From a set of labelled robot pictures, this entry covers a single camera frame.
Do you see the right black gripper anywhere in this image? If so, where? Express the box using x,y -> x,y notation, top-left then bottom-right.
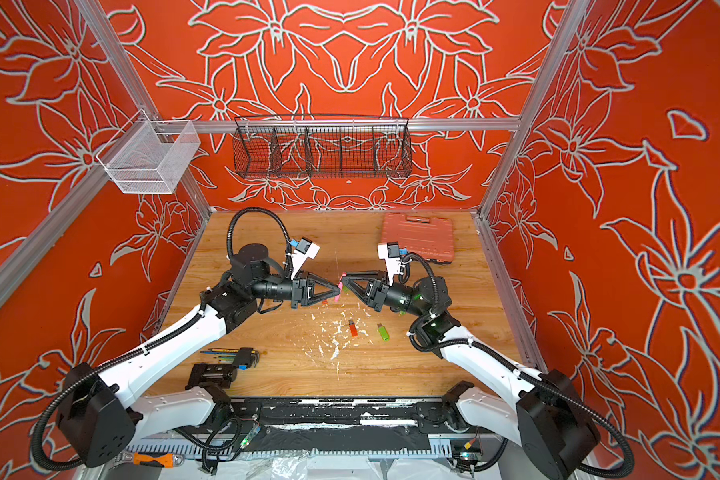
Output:
349,272 -> 434,322

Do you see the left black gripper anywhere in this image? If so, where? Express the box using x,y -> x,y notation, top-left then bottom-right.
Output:
250,270 -> 340,312

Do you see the pink usb drive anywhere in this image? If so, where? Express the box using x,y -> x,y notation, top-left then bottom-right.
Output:
334,280 -> 343,302

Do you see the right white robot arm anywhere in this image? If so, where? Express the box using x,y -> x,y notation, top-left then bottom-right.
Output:
342,253 -> 635,479

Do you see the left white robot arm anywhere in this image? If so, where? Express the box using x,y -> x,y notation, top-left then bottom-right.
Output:
29,207 -> 340,471

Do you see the green usb drive front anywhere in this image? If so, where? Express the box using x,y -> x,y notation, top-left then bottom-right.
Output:
377,324 -> 390,341

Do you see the red plastic tool case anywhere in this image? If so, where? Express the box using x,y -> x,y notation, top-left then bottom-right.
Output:
380,213 -> 455,264

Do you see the hex key set holder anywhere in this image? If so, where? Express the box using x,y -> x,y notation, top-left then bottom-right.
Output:
200,347 -> 260,370

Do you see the black bit holder block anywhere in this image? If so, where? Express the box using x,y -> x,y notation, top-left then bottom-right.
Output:
185,363 -> 238,390

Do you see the clear plastic bin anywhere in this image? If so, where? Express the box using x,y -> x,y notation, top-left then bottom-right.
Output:
95,110 -> 200,195

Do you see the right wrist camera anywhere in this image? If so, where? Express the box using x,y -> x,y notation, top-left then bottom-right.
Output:
377,242 -> 408,263

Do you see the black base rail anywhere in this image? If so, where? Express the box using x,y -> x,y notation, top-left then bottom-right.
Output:
232,397 -> 502,460

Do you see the black wire basket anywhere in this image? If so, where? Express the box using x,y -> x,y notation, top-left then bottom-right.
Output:
232,115 -> 413,180

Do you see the orange handled wrench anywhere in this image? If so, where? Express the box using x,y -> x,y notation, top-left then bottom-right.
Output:
112,452 -> 185,469

